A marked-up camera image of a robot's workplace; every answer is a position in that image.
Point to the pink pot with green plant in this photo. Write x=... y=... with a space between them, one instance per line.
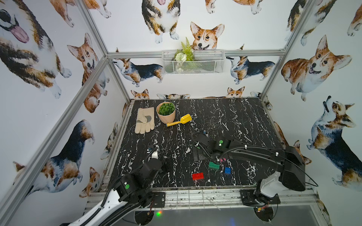
x=166 y=112

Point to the dark blue small lego brick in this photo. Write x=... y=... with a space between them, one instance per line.
x=227 y=171

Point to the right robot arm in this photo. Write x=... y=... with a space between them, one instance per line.
x=288 y=165

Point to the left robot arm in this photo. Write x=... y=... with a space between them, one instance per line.
x=127 y=193

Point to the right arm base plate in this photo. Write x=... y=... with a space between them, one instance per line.
x=252 y=198

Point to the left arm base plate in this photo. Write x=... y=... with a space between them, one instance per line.
x=155 y=200

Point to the green long lego brick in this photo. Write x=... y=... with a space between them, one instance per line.
x=213 y=166

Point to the beige work glove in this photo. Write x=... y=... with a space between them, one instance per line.
x=145 y=120

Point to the yellow toy shovel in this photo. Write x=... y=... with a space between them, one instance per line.
x=183 y=120

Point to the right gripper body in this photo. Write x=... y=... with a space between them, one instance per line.
x=199 y=154

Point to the white wire basket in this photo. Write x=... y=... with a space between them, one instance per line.
x=202 y=62

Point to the aluminium front rail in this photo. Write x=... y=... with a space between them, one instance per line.
x=225 y=198

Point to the green fern with white flower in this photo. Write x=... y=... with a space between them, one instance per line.
x=184 y=58

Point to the red long lego brick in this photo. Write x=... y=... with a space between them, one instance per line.
x=197 y=176

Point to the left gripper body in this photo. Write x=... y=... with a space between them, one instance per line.
x=166 y=163

